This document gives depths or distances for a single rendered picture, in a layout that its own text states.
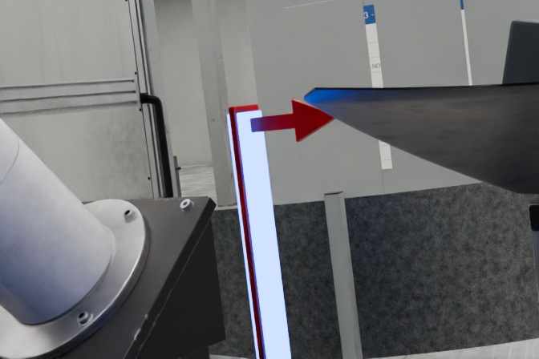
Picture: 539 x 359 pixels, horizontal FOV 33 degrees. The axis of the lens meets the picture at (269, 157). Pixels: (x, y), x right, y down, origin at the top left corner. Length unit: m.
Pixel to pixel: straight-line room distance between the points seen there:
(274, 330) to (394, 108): 0.18
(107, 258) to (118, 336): 0.09
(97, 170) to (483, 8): 4.48
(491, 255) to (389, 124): 1.86
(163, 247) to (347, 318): 1.42
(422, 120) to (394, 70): 6.24
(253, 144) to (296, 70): 6.40
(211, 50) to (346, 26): 5.18
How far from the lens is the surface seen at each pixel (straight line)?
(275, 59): 6.99
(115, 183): 2.48
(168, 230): 0.87
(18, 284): 0.84
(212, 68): 11.78
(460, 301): 2.30
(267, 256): 0.53
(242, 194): 0.52
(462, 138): 0.48
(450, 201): 2.25
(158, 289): 0.82
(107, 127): 2.47
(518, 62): 1.06
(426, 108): 0.41
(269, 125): 0.52
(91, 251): 0.86
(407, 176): 6.70
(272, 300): 0.54
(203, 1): 11.86
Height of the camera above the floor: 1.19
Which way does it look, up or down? 3 degrees down
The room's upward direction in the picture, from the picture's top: 7 degrees counter-clockwise
